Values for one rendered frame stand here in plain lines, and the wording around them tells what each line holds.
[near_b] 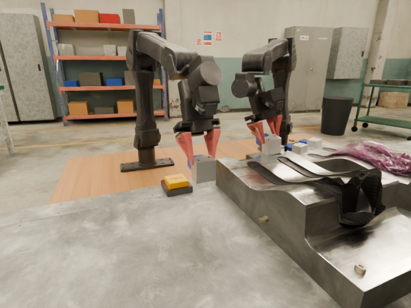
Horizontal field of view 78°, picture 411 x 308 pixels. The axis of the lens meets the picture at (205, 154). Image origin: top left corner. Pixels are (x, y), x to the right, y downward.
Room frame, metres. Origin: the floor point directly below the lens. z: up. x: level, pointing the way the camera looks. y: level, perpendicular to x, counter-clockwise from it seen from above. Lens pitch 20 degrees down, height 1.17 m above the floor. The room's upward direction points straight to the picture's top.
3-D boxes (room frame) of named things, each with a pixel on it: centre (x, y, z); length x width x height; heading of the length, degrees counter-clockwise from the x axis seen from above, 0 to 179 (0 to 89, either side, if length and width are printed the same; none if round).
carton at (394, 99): (7.27, -5.32, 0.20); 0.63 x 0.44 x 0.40; 104
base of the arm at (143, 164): (0.90, 0.22, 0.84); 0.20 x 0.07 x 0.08; 110
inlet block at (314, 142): (1.01, -0.41, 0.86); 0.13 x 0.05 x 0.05; 40
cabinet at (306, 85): (6.46, -2.40, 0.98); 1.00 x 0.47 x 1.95; 104
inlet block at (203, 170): (0.60, 0.02, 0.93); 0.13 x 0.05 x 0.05; 23
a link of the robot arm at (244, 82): (0.79, -0.14, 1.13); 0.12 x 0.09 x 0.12; 145
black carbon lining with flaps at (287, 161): (0.57, -0.25, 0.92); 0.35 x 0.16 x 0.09; 23
